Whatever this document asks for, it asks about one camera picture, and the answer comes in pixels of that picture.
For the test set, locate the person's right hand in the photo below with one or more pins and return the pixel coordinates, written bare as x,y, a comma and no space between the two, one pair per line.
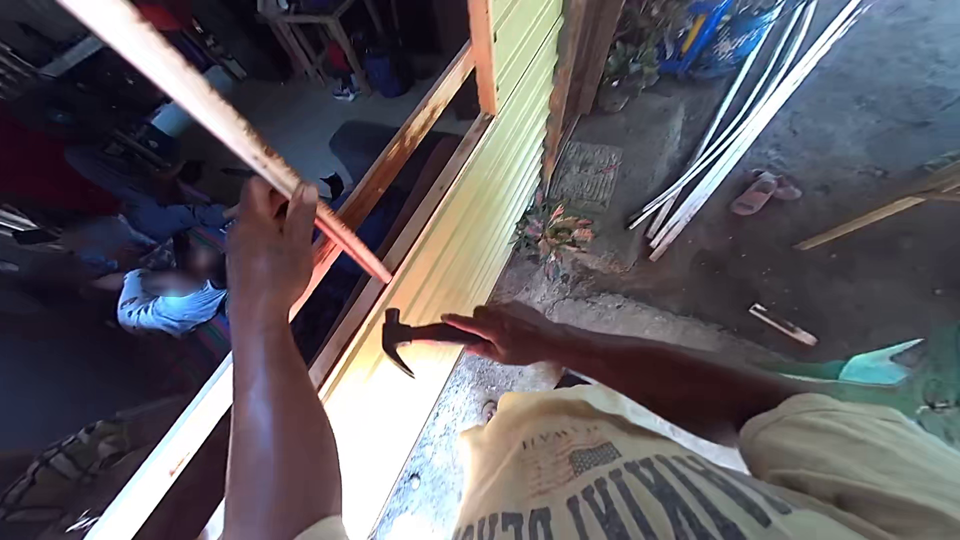
521,335

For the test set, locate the person's left hand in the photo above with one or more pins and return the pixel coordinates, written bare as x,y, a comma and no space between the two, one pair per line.
262,262

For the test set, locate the person's left fingers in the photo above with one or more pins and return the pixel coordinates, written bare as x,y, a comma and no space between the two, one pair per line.
257,199

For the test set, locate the person's right fingers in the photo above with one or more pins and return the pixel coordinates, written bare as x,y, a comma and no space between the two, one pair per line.
476,325

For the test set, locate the person's left thumb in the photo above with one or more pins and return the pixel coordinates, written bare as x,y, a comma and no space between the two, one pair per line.
298,217

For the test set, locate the claw hammer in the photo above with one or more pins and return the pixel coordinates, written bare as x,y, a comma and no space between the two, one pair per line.
420,334

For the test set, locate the long narrow wooden plank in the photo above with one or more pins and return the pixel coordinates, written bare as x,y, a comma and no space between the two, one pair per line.
225,131

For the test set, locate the person's right forearm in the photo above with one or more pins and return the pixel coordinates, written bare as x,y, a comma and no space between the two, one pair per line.
660,375

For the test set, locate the person's left forearm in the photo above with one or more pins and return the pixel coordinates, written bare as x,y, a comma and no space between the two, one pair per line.
277,427

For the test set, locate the yellow corrugated metal sheet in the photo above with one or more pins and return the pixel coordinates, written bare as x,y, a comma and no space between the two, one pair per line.
450,247

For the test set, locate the dark grey sofa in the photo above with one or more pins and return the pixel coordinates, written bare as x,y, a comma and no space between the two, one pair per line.
375,150

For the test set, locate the white bucket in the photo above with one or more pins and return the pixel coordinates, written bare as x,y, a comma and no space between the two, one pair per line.
169,118

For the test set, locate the red-green leafy plant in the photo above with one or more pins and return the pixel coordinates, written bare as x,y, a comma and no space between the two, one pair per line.
555,231

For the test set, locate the dark blue bucket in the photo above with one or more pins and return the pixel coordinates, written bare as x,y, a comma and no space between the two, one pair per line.
386,75

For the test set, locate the wooden table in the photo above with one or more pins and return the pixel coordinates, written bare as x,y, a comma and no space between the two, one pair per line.
311,19

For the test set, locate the ribbed grey concrete slab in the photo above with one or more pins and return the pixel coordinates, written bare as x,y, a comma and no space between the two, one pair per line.
589,174

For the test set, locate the person's body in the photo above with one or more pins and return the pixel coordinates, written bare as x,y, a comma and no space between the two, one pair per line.
637,465

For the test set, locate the bundle of long white strips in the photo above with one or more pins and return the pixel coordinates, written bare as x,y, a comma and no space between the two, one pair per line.
720,150

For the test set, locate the short wooden offcut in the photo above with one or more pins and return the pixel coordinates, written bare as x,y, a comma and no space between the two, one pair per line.
782,325

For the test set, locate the pink sandal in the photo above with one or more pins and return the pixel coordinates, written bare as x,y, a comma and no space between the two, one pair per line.
787,188
754,193

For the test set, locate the green potted shrub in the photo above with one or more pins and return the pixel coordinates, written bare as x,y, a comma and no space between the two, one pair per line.
637,52

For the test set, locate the patterned camouflage cloth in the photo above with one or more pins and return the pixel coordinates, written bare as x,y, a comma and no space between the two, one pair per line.
67,469

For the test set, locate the blue plastic chair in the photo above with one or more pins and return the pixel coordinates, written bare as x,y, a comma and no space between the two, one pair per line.
701,37

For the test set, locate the teal plastic object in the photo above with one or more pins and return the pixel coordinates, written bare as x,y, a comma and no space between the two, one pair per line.
877,365

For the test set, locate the long light wooden board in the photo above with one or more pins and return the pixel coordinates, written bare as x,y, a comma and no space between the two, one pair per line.
885,214

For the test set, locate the brown wooden bottom rail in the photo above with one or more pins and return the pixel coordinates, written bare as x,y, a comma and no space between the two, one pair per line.
420,232

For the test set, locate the wooden frame stud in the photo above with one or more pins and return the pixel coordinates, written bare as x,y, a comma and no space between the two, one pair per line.
483,60

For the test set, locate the long wooden frame rail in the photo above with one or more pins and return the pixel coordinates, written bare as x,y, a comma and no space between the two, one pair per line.
180,442

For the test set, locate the dark brown wooden post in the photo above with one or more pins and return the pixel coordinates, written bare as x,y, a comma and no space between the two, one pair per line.
589,52

